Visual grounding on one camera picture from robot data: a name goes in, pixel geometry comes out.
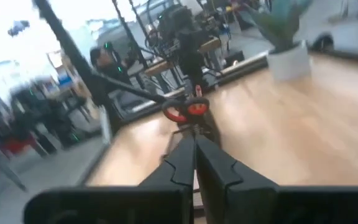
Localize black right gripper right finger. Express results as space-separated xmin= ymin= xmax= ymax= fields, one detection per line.
xmin=196 ymin=135 xmax=279 ymax=224

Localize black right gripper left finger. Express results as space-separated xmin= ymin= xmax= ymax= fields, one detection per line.
xmin=138 ymin=134 xmax=195 ymax=224

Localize red and black scissors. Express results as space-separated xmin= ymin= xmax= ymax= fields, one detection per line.
xmin=161 ymin=96 xmax=211 ymax=125

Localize leafy plant in white pot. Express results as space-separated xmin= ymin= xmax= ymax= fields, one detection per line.
xmin=247 ymin=0 xmax=314 ymax=82

